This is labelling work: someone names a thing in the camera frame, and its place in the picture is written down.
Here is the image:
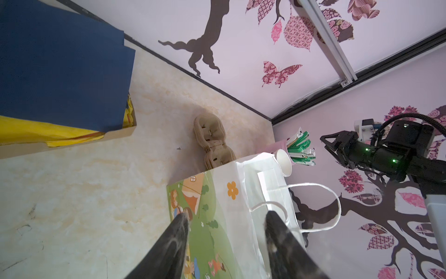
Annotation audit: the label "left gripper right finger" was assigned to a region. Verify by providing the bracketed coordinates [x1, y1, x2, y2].
[265, 211, 328, 279]

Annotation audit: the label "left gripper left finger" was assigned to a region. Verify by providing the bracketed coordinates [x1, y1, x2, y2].
[126, 213, 189, 279]

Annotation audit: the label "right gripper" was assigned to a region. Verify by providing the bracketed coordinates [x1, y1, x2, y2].
[320, 131, 373, 170]

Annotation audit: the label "white illustrated paper bag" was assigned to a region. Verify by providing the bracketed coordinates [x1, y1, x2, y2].
[167, 153, 307, 279]

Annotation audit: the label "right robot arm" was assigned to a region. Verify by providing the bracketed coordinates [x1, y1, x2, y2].
[320, 113, 446, 274]

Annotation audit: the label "bundle of wrapped straws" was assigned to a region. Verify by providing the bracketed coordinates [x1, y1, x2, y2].
[286, 127, 316, 166]

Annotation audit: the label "stack of paper cups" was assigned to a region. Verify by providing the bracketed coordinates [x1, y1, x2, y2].
[274, 149, 293, 177]

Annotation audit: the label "pink straw holder cup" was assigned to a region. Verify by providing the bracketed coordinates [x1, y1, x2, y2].
[256, 139, 288, 153]

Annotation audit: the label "stack of pulp cup carriers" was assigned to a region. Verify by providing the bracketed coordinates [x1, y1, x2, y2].
[193, 113, 236, 170]

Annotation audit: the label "yellow napkins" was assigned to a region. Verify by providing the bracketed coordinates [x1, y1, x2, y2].
[0, 93, 135, 148]

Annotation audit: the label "dark blue napkins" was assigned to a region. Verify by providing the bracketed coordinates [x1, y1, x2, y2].
[1, 1, 135, 132]

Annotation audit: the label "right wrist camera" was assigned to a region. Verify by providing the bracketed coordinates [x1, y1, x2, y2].
[354, 119, 382, 144]

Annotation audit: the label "aluminium rail back wall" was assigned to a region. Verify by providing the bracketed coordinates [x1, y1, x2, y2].
[300, 0, 358, 88]

